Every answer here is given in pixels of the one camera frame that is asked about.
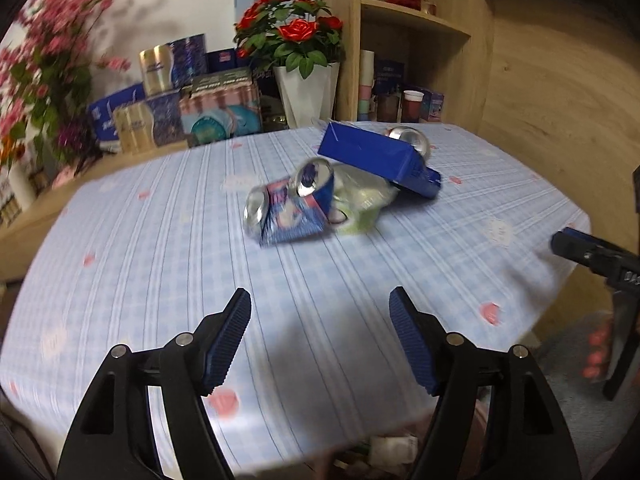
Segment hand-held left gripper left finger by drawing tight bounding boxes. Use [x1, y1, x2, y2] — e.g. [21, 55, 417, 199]
[55, 288, 252, 480]

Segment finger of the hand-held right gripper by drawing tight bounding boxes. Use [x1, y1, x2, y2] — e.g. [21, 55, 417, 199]
[550, 227, 640, 289]

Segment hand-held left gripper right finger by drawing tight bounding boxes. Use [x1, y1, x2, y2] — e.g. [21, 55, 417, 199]
[389, 286, 583, 480]

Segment crushed pink blue can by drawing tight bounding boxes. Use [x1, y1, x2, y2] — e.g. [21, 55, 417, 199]
[243, 157, 335, 247]

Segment white green paper bowl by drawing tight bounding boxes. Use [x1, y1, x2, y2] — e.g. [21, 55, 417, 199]
[320, 164, 402, 237]

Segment crushed silver red can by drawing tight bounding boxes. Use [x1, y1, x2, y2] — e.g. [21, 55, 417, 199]
[387, 126, 432, 159]

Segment blue carton box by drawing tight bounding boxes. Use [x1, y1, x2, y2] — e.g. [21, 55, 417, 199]
[318, 119, 444, 202]

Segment person's right hand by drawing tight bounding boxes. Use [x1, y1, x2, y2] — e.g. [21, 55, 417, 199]
[581, 312, 614, 382]

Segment grey fluffy stool cushion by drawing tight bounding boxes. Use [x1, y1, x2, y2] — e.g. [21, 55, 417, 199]
[536, 330, 617, 480]

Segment small light blue box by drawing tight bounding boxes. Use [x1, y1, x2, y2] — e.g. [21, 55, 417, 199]
[422, 90, 445, 122]

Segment white dark red cup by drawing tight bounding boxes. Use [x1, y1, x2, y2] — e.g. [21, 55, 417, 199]
[402, 89, 425, 124]

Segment pink bottle multipack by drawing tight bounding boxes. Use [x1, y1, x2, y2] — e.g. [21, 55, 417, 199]
[178, 84, 263, 149]

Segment brown tumbler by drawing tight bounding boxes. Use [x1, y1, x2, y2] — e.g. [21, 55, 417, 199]
[375, 92, 402, 124]

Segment tall dark blue box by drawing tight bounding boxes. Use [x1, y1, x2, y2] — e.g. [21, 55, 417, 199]
[374, 59, 407, 97]

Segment purple flower bunch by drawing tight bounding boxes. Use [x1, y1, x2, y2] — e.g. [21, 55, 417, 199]
[56, 119, 92, 162]

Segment blue white carton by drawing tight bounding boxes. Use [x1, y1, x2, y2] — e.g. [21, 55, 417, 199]
[87, 82, 147, 154]

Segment stack of pastel cups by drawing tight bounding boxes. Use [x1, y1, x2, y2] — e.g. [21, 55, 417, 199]
[357, 49, 377, 122]

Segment red roses in white vase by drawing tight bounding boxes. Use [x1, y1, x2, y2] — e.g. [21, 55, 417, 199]
[233, 0, 347, 130]

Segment dark green box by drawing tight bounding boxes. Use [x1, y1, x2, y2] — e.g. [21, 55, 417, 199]
[189, 66, 254, 94]

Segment orange flowers in white vase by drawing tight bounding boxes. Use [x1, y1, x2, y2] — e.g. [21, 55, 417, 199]
[0, 132, 40, 213]

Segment small dark blue box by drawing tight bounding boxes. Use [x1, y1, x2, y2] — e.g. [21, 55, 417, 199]
[205, 48, 237, 75]

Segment wooden shelf unit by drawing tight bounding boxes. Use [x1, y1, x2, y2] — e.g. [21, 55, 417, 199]
[310, 0, 497, 137]

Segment pink blossom arrangement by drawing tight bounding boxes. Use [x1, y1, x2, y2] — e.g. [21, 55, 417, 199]
[0, 0, 152, 163]

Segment light blue flat box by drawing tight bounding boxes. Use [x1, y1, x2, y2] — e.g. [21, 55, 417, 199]
[233, 0, 273, 37]

